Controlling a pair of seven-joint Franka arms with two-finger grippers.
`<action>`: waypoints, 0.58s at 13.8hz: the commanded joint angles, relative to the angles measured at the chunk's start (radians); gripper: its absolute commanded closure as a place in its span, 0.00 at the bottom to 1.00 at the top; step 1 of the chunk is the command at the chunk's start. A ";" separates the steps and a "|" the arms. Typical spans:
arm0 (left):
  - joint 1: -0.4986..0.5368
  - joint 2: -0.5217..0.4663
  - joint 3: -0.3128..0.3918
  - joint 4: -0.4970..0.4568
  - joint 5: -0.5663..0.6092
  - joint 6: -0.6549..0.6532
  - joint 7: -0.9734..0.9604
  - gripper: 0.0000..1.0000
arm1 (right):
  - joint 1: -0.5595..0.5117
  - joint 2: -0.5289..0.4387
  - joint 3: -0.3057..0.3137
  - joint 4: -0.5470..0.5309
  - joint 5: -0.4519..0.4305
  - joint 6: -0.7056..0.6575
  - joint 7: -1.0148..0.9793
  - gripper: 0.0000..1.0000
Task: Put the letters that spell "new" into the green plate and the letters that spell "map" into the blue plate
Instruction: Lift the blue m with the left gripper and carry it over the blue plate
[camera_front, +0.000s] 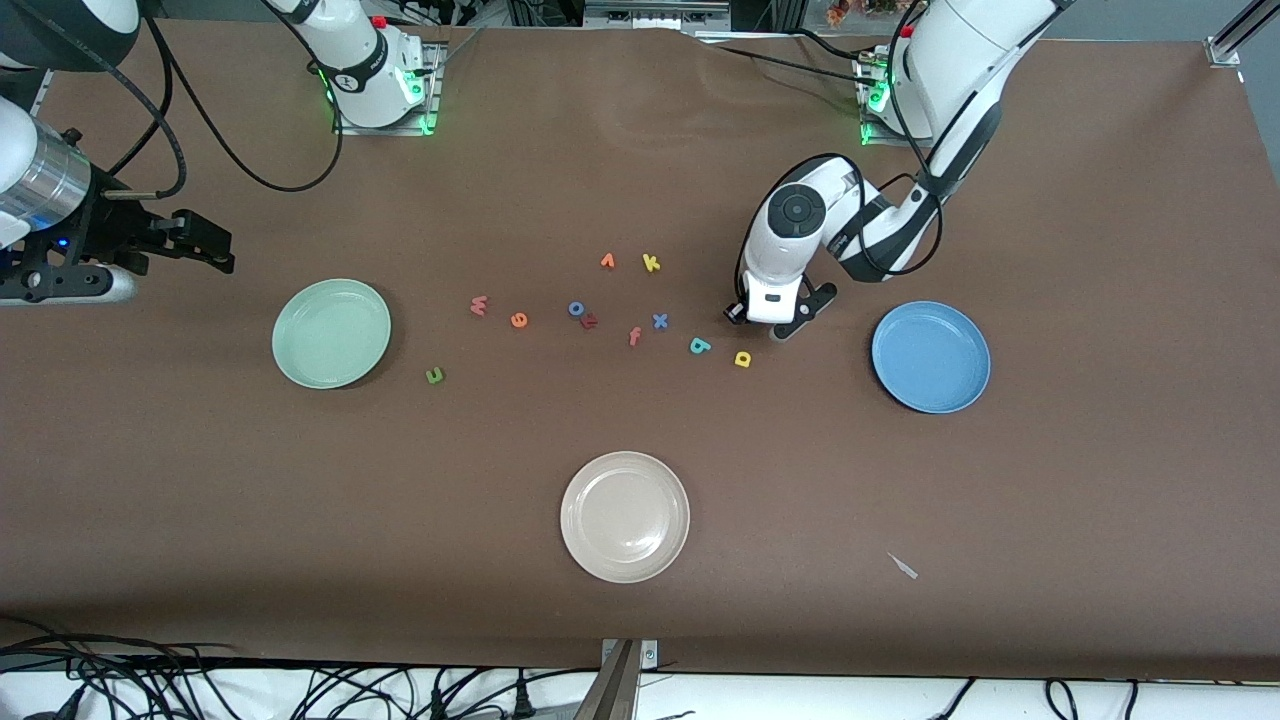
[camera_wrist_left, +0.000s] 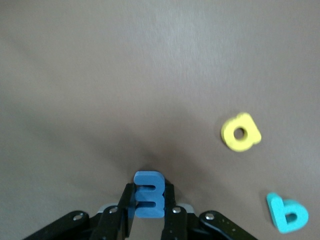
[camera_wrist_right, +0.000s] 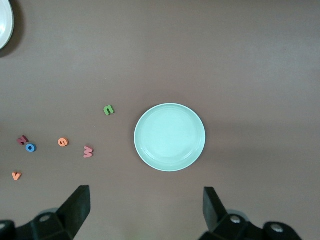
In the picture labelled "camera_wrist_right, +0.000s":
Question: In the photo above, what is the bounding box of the green foam letter u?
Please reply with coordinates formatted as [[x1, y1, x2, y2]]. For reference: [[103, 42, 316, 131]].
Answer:
[[103, 104, 116, 117]]

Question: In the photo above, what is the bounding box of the pink foam letter w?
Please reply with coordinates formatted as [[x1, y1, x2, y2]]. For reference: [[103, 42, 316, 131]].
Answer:
[[83, 145, 95, 159]]

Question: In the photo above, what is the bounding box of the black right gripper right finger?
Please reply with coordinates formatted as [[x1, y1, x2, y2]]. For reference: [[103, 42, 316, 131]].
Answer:
[[201, 186, 303, 240]]

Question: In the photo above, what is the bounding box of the beige plate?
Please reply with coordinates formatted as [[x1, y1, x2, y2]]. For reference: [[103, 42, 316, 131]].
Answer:
[[0, 0, 15, 51]]

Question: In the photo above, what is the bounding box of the green plate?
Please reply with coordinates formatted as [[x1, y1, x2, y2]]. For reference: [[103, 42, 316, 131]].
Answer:
[[133, 103, 207, 173]]

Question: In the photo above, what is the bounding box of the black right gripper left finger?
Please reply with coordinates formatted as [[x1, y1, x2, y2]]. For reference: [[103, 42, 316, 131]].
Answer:
[[0, 185, 91, 240]]

